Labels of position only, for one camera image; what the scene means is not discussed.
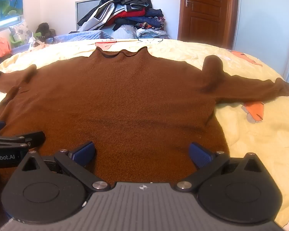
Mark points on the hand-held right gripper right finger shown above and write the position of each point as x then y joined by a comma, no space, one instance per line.
201,155

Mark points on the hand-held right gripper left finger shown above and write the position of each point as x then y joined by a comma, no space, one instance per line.
83,154

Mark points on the brown knit sweater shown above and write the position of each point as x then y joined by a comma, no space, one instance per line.
134,101

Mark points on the pile of clothes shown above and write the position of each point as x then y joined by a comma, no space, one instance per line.
130,7

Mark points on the yellow floral bedsheet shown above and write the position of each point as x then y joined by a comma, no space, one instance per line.
255,137

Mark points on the green plastic item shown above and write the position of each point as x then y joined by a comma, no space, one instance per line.
15,42

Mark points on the floral pillow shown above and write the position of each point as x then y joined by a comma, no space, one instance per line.
20,31

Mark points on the dark bag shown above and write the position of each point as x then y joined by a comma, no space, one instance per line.
43,30

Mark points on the blue quilted blanket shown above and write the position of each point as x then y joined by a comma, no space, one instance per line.
86,36

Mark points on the light blue bundle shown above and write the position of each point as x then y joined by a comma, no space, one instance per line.
122,32

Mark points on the brown wooden door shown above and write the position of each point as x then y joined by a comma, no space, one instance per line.
207,12

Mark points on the white wardrobe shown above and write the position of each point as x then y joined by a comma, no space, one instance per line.
265,24

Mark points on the grey wall panel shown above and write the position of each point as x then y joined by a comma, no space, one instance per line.
84,10

